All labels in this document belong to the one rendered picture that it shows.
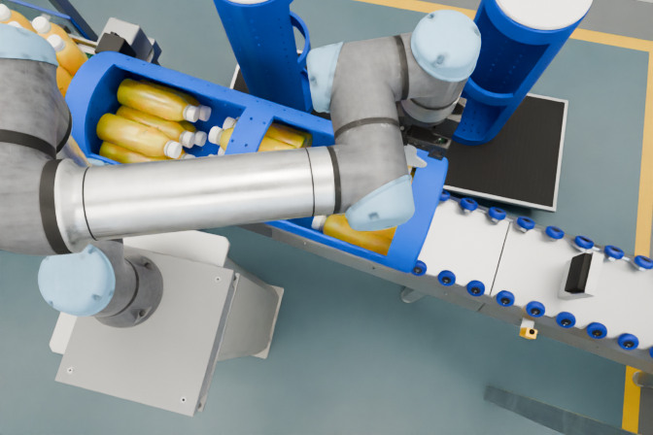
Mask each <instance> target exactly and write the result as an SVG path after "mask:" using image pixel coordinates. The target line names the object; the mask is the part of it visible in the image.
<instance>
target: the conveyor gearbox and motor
mask: <svg viewBox="0 0 653 435"><path fill-rule="evenodd" d="M111 31H113V32H116V33H117V34H118V35H120V36H121V37H123V38H124V39H125V40H126V41H127V42H128V44H129V45H130V46H131V47H132V48H133V50H134V51H135V52H136V54H137V55H136V57H135V58H137V59H140V60H143V61H146V62H150V63H152V64H155V65H158V66H161V65H160V64H159V62H158V61H157V60H158V58H159V56H160V54H161V52H162V50H161V48H160V47H159V45H158V43H157V42H156V40H154V39H151V38H148V37H147V36H146V34H145V33H144V31H143V30H142V28H141V27H140V25H139V24H137V25H135V24H132V23H129V22H126V21H123V20H119V19H116V18H115V17H110V18H109V20H108V22H107V24H106V26H105V28H104V29H103V31H102V33H101V35H100V37H99V39H98V41H97V43H99V41H100V39H101V37H102V35H103V33H104V32H107V33H110V32H111Z"/></svg>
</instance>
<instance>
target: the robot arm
mask: <svg viewBox="0 0 653 435"><path fill-rule="evenodd" d="M480 48H481V34H480V33H479V30H478V28H477V26H476V25H475V23H474V22H473V21H472V20H471V19H470V18H469V17H467V16H466V15H464V14H462V13H460V12H457V11H453V10H438V11H435V12H432V13H430V14H429V15H427V16H425V17H424V18H422V19H421V20H420V22H419V23H418V25H417V27H416V28H415V29H414V31H413V32H410V33H403V34H398V35H395V36H390V37H383V38H376V39H369V40H362V41H355V42H349V43H345V42H340V43H338V44H333V45H328V46H323V47H321V48H316V49H313V50H310V51H309V53H308V54H307V57H306V63H307V70H308V77H309V84H310V90H311V96H312V103H313V108H314V110H315V111H316V112H319V113H321V112H327V113H330V117H331V123H332V128H333V134H334V141H335V145H333V146H328V147H325V146H323V147H313V148H302V149H290V150H279V151H258V152H247V153H236V154H226V155H214V156H203V157H193V158H181V159H170V160H159V161H148V162H137V163H126V164H116V165H111V164H109V163H104V162H103V161H102V160H98V159H91V158H86V156H85V155H84V153H83V152H82V150H81V149H80V147H79V146H78V144H77V143H76V141H75V139H74V138H73V136H72V135H71V133H72V127H73V119H72V114H71V111H70V109H69V107H68V105H67V103H66V101H65V99H64V98H63V96H62V94H61V92H60V91H59V89H58V86H57V79H56V69H57V68H58V62H57V61H56V52H55V49H54V47H53V46H52V44H51V43H50V42H49V41H47V40H46V39H45V38H43V37H42V36H40V35H38V34H36V33H34V32H32V31H29V30H27V29H23V28H19V27H16V26H13V25H10V24H5V23H0V250H3V251H10V252H14V253H20V254H27V255H34V256H46V257H47V258H46V259H44V260H43V261H42V263H41V266H40V269H39V274H38V284H39V288H40V291H41V293H42V295H43V297H44V299H45V300H46V301H47V302H48V303H49V304H50V305H51V306H52V307H53V308H55V309H56V310H58V311H60V312H62V313H66V314H68V315H71V316H76V317H87V316H89V317H95V318H96V319H97V320H98V321H99V322H101V323H103V324H105V325H107V326H110V327H115V328H128V327H133V326H136V325H138V324H140V323H142V322H144V321H145V320H147V319H148V318H149V317H150V316H151V315H152V314H153V313H154V312H155V310H156V309H157V307H158V305H159V303H160V301H161V298H162V294H163V278H162V276H161V273H160V271H159V269H158V267H157V266H156V265H155V264H154V263H153V262H152V261H151V260H150V259H149V258H147V257H146V256H144V255H142V254H139V253H136V252H128V251H127V252H123V238H128V237H137V236H146V235H154V234H162V233H171V232H180V231H189V230H197V229H205V228H214V227H223V226H231V225H240V224H249V223H257V222H266V221H274V220H283V219H292V218H308V217H316V216H325V215H334V214H345V218H346V219H347V220H348V223H349V226H350V227H351V228H352V229H354V230H357V231H366V230H367V231H375V230H382V229H387V228H391V227H395V226H398V225H401V224H403V223H405V222H406V221H408V220H409V219H411V218H412V217H413V215H414V212H415V206H414V199H413V193H412V186H411V181H412V177H411V175H409V170H408V165H410V166H415V167H420V168H424V167H426V166H427V163H426V161H424V160H423V159H421V158H420V157H419V156H417V154H416V153H417V149H416V148H415V147H418V148H419V149H422V150H425V151H429V154H428V157H431V158H434V159H437V160H440V161H441V160H442V159H443V157H444V155H445V153H446V151H447V150H448V148H449V145H450V141H451V139H452V137H453V135H454V133H455V131H456V129H457V127H458V125H459V123H460V121H461V118H462V115H463V111H464V106H465V103H466V100H467V99H464V98H462V97H460V96H461V93H462V91H463V89H464V86H465V84H466V82H467V80H468V77H469V76H470V75H471V74H472V72H473V70H474V68H475V66H476V61H477V58H478V55H479V51H480ZM444 142H447V143H446V144H445V145H443V144H444ZM408 144H409V145H408ZM411 145H412V146H411ZM413 146H415V147H413ZM433 151H439V152H442V151H443V153H442V155H441V156H440V155H437V154H434V153H432V152H433Z"/></svg>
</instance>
